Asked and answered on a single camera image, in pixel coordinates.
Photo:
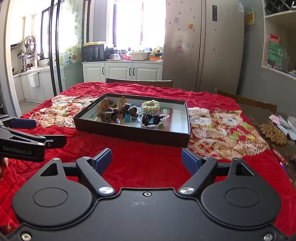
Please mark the green paper sign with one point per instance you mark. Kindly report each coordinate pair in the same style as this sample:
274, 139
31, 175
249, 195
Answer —
276, 56

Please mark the person's left hand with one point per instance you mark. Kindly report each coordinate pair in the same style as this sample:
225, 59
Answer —
4, 163

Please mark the light blue knitted scrunchie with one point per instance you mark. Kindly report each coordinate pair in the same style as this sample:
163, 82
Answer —
140, 112

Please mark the wooden bead trivet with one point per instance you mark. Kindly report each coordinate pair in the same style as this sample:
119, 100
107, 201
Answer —
273, 133

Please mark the cream knitted scrunchie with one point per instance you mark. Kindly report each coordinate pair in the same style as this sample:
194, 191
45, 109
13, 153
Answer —
151, 106

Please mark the steel double-door refrigerator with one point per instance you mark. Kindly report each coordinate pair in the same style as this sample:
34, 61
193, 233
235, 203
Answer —
204, 45

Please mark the brown fuzzy claw clip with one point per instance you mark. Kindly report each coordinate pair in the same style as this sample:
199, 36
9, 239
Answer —
128, 109
108, 116

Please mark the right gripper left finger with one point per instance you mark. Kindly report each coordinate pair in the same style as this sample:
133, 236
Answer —
91, 170

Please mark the white kitchen cabinet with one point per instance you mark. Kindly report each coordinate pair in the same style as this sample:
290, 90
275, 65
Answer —
129, 70

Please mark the brown pyramid paper packet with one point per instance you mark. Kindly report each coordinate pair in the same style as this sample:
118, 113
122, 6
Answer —
122, 102

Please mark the brown braided scrunchie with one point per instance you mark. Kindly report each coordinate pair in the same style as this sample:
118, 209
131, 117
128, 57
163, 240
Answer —
112, 103

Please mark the red quilted bear blanket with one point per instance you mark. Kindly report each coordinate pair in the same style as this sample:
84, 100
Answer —
136, 164

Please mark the grey ceramic plate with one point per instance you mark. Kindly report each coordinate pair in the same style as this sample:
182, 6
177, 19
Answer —
292, 123

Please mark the black shallow cardboard box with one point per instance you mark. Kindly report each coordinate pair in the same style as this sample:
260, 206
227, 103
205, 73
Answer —
175, 131

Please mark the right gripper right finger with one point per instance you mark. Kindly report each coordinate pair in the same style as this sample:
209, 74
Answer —
201, 170

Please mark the orange bowl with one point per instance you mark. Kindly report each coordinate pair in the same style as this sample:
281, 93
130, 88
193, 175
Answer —
153, 57

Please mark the beige plastic basin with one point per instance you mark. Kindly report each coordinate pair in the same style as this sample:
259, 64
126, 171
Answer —
139, 56

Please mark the white mug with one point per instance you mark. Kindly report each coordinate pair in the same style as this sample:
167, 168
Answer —
114, 57

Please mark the teal binder clip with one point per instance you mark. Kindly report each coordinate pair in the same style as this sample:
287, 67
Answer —
129, 118

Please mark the black microwave oven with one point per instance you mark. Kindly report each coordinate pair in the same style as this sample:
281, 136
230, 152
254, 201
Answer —
93, 53

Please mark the black white-trimmed scrunchie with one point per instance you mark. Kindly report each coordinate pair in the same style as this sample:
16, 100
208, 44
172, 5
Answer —
161, 120

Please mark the pink scalloped paper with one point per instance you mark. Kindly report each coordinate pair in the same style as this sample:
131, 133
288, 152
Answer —
282, 124

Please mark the dark wooden chair back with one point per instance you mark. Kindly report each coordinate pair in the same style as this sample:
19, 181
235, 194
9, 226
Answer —
161, 83

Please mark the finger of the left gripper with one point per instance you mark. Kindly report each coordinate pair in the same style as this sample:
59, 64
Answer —
22, 123

